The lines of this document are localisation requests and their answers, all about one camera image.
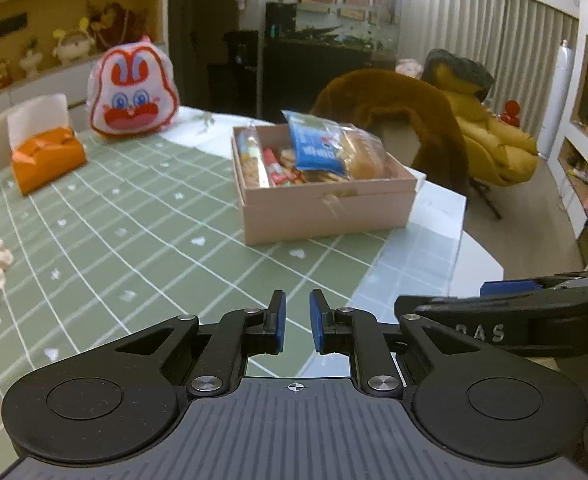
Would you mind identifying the pink cardboard box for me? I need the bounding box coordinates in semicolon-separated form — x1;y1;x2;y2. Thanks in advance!
230;122;427;247

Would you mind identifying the pale grey grid tablecloth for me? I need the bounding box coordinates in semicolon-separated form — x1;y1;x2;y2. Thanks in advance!
174;106;470;311

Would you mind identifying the yellow armchair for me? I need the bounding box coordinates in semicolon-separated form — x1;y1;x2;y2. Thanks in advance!
424;72;540;188

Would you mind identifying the black water dispenser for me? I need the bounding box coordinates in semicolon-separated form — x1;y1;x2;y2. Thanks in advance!
206;30;259;121

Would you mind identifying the white vase with plant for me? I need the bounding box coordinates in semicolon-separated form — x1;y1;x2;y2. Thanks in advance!
18;37;42;78

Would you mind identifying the yellow-eared doll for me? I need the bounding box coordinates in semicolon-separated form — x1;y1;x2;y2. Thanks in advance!
51;17;97;63

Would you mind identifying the rabbit face bag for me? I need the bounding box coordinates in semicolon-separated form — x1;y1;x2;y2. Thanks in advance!
88;36;179;140

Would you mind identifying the blue snack packet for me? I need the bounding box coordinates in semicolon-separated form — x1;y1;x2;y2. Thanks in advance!
280;109;349;177

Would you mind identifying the white tower air conditioner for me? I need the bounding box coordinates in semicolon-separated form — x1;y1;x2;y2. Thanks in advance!
538;40;573;158

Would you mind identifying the black cabinet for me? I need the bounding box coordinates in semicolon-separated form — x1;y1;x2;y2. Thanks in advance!
261;40;399;125

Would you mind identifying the black filter box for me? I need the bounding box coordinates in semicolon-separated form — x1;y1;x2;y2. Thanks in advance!
265;2;297;41

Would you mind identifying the dark jacket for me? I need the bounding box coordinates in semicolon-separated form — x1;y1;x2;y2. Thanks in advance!
420;48;496;106

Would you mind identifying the pink plush toy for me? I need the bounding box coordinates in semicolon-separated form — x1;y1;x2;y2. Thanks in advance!
396;57;425;79

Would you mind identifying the clear biscuit roll packet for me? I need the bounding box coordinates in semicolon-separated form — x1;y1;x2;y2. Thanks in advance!
236;127;271;188

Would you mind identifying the glass fish tank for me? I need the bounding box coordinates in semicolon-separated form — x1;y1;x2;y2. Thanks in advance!
294;5;399;53

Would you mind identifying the clear bun packet orange print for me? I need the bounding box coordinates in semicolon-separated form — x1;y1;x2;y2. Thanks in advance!
336;124;391;182

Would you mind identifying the red toy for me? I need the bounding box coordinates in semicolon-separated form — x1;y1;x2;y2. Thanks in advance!
500;100;523;128

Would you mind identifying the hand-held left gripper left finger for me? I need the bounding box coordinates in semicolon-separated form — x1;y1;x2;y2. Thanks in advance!
114;290;287;397

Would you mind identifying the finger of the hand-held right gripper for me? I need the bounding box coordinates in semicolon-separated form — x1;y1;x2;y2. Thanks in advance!
394;287;588;320
480;270;588;301

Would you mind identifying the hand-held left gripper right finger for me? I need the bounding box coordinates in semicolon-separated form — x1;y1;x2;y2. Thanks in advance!
309;288;480;397

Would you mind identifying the brown monkey plush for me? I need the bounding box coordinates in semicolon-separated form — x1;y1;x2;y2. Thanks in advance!
86;0;149;53

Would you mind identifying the orange tissue box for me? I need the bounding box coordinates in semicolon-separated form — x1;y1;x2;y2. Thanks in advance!
11;127;87;196

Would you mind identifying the red snack packet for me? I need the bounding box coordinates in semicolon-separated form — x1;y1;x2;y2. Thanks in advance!
261;149;307;187

